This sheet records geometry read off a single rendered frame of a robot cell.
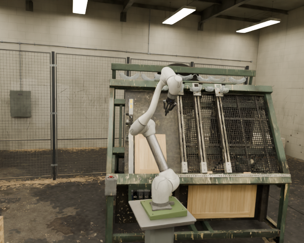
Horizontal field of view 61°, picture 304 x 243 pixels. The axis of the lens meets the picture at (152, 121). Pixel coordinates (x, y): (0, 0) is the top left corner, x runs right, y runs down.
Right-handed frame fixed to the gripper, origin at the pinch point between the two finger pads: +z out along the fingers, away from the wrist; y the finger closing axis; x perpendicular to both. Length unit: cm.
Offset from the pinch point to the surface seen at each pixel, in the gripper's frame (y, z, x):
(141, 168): 7, 85, 12
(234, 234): -122, 129, 38
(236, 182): -103, 77, 1
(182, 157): -36, 72, -9
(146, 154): 5, 79, -6
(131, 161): 21, 81, 8
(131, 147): 26, 76, -7
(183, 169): -39, 76, 4
